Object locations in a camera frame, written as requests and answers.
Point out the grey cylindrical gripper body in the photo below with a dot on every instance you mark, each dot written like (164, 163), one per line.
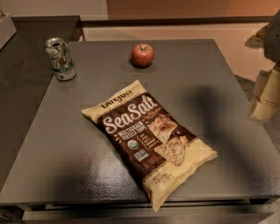
(278, 36)

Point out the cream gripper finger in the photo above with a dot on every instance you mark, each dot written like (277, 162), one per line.
(258, 38)
(266, 95)

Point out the brown sea salt chip bag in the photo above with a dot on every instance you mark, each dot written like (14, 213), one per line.
(160, 153)

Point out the red apple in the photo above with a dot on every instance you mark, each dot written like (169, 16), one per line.
(142, 55)

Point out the green white soda can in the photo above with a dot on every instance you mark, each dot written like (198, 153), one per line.
(60, 58)

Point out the grey side counter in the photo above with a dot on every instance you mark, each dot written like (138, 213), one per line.
(25, 73)

